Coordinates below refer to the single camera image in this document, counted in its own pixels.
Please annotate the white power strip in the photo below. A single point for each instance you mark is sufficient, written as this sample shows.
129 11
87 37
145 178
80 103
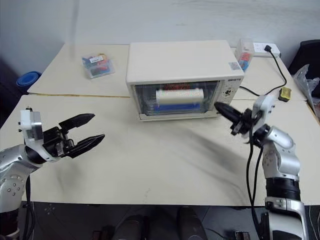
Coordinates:
275 51

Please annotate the black power plug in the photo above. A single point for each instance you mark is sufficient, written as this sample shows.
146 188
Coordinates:
268 48

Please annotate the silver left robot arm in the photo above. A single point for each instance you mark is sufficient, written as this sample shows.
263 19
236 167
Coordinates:
12 160

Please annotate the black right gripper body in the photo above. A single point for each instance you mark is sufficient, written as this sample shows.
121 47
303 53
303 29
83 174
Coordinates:
243 123

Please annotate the black chair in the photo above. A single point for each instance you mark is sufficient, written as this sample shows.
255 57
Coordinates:
308 53

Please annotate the flat clear box colourful parts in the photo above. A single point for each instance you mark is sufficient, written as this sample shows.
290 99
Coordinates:
98 66

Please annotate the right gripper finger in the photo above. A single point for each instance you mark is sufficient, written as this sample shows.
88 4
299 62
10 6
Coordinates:
228 108
228 115

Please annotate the toaster oven control knob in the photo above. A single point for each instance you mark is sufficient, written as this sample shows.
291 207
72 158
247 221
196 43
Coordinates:
227 92

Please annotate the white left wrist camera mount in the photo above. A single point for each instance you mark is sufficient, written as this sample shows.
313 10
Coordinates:
25 120

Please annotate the clear plastic bag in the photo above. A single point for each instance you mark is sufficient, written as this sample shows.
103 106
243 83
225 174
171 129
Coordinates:
306 82

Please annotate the yellow black small object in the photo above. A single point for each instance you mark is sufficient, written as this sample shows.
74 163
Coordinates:
285 94

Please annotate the white blue food container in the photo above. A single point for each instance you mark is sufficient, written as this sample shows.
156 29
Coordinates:
180 96

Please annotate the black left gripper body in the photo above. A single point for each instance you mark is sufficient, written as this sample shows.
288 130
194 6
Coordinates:
55 143

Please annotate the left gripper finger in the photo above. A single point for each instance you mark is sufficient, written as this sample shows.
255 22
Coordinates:
78 120
90 142

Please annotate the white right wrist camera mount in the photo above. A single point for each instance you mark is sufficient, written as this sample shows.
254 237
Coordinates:
265 105

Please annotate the cream toaster oven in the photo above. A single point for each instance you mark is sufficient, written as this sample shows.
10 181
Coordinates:
175 62

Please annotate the blue round stool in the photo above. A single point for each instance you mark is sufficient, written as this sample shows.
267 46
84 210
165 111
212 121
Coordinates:
27 79

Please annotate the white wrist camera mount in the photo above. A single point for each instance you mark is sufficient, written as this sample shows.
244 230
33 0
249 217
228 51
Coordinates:
25 120
265 105

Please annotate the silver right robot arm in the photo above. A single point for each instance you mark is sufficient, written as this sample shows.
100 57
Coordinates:
282 146

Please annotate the glass toaster oven door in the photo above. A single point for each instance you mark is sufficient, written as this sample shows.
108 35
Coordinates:
147 100

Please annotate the tall clear box colourful parts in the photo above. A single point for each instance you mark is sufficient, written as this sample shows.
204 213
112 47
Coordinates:
245 53

